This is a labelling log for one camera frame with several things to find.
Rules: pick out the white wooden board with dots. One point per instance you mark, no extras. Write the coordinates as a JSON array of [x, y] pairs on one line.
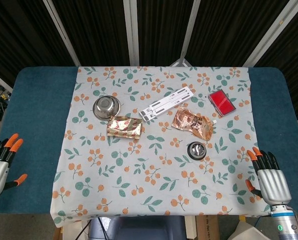
[[189, 228]]

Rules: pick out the stainless steel bowl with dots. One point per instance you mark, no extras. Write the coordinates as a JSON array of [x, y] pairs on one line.
[[106, 107]]

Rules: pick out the blue table cover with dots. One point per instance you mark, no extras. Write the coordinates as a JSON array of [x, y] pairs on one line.
[[36, 120]]

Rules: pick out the white folding screen frame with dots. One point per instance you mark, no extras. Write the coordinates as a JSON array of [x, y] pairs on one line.
[[133, 32]]

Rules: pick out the floral tablecloth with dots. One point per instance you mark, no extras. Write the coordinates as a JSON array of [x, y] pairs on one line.
[[153, 175]]

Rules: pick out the white folding laptop stand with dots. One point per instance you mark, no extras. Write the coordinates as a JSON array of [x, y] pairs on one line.
[[167, 103]]

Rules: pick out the cardboard box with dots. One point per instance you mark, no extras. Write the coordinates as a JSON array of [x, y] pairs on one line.
[[209, 227]]

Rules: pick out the gold foil snack packet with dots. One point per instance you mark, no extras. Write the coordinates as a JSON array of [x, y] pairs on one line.
[[124, 127]]

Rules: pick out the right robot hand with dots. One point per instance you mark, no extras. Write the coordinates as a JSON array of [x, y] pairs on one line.
[[274, 180]]

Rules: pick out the red rectangular case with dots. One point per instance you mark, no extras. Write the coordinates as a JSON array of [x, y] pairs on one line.
[[222, 101]]

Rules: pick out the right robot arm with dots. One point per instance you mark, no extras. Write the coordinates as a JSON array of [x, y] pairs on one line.
[[286, 221]]

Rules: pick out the copper spout pouch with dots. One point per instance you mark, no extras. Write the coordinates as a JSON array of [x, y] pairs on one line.
[[192, 122]]

